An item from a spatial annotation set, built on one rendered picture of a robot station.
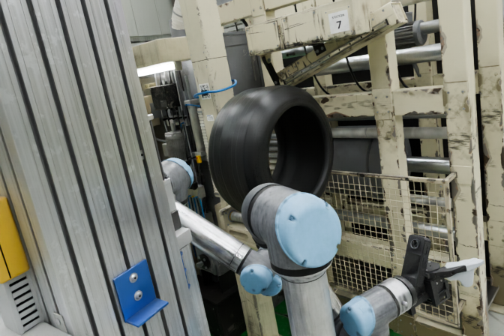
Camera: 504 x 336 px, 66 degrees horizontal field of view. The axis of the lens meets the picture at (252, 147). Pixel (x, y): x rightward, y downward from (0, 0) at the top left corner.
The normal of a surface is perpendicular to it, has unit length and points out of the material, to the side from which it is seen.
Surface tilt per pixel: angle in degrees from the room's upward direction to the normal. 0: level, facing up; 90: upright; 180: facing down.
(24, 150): 90
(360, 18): 90
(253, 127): 63
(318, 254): 82
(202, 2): 90
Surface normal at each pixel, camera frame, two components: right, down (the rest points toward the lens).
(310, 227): 0.45, -0.03
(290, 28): -0.69, 0.27
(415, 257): -0.84, -0.28
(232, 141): -0.70, -0.18
